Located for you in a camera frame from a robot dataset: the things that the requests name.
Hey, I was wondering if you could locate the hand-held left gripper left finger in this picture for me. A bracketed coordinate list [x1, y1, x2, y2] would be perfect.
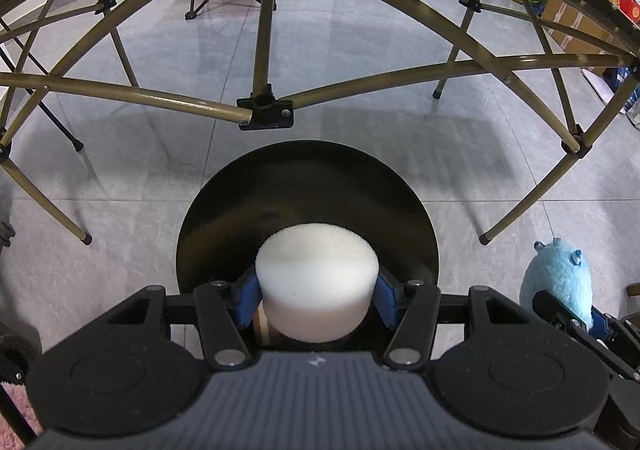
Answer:
[105, 270, 262, 371]

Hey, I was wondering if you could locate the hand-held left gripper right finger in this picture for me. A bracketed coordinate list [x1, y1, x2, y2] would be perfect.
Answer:
[374, 271, 531, 371]

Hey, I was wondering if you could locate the light blue plush toy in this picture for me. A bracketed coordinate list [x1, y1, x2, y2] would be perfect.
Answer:
[519, 239, 595, 331]

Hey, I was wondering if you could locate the white foam cylinder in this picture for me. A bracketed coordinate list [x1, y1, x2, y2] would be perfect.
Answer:
[255, 223, 379, 343]

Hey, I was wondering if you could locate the blue printed bag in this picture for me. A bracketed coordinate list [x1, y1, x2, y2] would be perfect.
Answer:
[602, 64, 640, 110]

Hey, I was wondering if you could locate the black tripod stand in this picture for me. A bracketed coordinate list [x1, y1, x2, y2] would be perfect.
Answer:
[0, 50, 84, 151]

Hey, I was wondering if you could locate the tan folding table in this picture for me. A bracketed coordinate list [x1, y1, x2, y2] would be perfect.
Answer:
[0, 0, 640, 245]

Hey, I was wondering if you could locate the pink fuzzy clothing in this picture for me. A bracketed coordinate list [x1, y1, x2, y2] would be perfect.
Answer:
[0, 380, 43, 446]

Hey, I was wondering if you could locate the large cardboard box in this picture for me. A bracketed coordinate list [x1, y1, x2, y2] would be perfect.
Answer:
[537, 0, 626, 55]

